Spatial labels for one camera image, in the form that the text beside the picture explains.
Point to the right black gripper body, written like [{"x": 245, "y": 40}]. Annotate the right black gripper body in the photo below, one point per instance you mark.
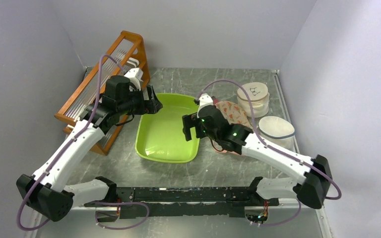
[{"x": 200, "y": 130}]

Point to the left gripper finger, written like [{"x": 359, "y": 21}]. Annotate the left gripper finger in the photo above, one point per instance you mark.
[
  {"x": 150, "y": 92},
  {"x": 154, "y": 105}
]

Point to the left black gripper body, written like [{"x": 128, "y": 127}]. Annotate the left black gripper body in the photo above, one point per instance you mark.
[{"x": 136, "y": 104}]

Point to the floral mesh laundry bag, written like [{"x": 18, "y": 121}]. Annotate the floral mesh laundry bag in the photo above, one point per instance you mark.
[{"x": 233, "y": 113}]

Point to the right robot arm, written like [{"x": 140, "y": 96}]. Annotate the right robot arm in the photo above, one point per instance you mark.
[{"x": 309, "y": 179}]

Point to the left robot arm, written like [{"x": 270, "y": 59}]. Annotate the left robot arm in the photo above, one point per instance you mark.
[{"x": 46, "y": 191}]

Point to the white cylindrical mesh bag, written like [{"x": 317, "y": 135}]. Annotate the white cylindrical mesh bag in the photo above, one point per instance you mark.
[{"x": 259, "y": 96}]

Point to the white round mesh bag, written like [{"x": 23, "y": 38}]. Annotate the white round mesh bag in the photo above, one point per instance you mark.
[{"x": 278, "y": 131}]

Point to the green plastic tub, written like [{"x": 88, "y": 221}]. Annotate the green plastic tub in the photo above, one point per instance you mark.
[{"x": 160, "y": 136}]

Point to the wooden rack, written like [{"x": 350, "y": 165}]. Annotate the wooden rack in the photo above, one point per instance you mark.
[{"x": 128, "y": 50}]

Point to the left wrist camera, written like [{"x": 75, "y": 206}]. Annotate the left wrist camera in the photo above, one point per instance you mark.
[{"x": 135, "y": 75}]

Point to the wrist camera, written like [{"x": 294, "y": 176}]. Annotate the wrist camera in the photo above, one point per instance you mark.
[
  {"x": 203, "y": 101},
  {"x": 135, "y": 75}
]

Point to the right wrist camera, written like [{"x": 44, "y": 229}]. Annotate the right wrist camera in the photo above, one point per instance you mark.
[{"x": 203, "y": 101}]

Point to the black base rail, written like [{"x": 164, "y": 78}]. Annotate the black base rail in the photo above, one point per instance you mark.
[{"x": 189, "y": 201}]

